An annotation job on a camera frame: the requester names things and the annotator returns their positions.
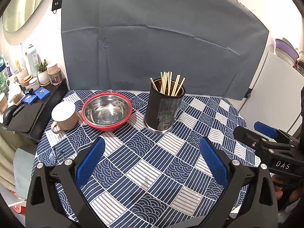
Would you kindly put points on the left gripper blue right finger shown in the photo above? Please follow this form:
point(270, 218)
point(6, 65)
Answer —
point(214, 162)

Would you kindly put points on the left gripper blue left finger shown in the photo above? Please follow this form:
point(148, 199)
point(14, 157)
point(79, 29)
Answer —
point(87, 160)

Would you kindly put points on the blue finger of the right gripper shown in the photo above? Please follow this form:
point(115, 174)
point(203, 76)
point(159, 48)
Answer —
point(250, 138)
point(266, 130)

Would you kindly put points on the tan bamboo chopstick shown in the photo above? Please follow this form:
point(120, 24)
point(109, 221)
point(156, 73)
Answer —
point(163, 80)
point(169, 80)
point(179, 87)
point(166, 83)

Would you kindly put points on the pale bamboo chopstick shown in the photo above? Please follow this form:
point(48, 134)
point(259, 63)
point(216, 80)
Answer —
point(153, 83)
point(175, 85)
point(162, 75)

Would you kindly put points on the person's right hand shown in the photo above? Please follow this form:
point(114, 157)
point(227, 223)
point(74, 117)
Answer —
point(282, 192)

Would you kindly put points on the white board right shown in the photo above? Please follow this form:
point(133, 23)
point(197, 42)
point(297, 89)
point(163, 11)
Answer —
point(275, 98)

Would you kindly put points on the red rimmed steel bowl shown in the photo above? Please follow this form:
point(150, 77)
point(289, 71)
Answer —
point(106, 111)

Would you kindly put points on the beige ceramic mug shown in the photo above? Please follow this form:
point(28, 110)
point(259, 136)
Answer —
point(65, 117)

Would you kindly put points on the blue white patterned tablecloth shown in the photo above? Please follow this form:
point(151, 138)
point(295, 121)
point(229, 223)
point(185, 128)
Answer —
point(151, 180)

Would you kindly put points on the black side shelf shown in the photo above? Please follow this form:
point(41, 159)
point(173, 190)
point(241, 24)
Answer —
point(31, 121)

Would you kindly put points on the blue box far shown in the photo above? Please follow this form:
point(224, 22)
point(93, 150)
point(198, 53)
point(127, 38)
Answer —
point(42, 93)

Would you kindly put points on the blue box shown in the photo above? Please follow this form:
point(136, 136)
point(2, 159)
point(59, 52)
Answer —
point(42, 93)
point(29, 99)

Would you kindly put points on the black cylindrical utensil holder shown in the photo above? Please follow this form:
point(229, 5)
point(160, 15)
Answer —
point(161, 109)

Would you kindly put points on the blue box near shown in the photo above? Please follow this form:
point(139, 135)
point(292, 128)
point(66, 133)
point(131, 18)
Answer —
point(29, 99)

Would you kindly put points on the purple chair back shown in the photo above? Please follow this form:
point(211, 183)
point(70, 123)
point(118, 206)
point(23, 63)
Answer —
point(286, 52)

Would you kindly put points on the pink glass jar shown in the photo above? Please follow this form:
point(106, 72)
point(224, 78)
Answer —
point(56, 78)

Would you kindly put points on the small potted cactus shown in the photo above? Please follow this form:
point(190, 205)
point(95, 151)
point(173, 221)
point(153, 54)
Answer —
point(43, 76)

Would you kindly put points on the white small jar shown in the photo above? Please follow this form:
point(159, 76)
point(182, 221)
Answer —
point(34, 83)

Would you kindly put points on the white bottle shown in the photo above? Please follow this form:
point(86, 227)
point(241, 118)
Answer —
point(33, 60)

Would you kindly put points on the grey fabric backdrop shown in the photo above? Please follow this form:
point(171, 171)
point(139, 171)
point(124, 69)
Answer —
point(215, 45)

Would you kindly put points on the black wall socket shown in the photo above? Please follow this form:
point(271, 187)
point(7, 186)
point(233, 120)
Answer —
point(56, 5)

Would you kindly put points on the oval wall mirror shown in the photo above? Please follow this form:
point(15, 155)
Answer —
point(18, 13)

